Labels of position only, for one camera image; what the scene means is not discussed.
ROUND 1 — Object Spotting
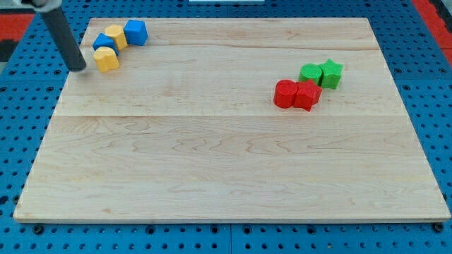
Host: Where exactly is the grey pusher mount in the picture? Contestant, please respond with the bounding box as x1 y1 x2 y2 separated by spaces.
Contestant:
21 0 62 13

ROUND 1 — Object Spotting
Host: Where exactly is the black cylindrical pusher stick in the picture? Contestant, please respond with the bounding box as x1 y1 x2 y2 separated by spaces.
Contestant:
40 7 86 72

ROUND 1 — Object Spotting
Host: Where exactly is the yellow heart block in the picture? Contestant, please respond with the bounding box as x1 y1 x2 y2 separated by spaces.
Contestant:
93 47 120 73

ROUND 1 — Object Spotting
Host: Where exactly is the wooden board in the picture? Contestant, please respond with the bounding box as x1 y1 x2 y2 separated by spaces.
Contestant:
13 18 451 224

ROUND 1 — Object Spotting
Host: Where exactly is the blue triangle block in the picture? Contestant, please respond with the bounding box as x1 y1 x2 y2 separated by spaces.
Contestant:
93 33 119 56

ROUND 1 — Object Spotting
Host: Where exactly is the yellow hexagon block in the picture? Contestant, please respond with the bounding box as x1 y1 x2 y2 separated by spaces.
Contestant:
105 25 128 51

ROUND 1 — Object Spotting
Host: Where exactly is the blue cube block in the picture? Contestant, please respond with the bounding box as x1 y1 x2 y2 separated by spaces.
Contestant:
124 20 148 46

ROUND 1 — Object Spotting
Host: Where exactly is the red cylinder block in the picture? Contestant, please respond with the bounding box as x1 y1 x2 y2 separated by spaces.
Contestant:
273 79 298 109

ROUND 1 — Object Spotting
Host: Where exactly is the green cylinder block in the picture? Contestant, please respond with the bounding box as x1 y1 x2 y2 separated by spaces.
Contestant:
298 63 323 85

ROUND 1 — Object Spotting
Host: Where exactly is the red star block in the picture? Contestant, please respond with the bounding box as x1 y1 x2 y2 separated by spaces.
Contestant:
293 80 322 111

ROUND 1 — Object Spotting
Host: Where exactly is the green star block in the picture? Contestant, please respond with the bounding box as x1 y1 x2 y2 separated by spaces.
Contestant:
319 59 343 90

